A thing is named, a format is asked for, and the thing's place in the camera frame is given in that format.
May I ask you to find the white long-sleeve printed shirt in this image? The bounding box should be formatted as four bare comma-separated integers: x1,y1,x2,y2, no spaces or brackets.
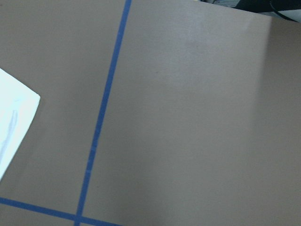
0,69,40,178

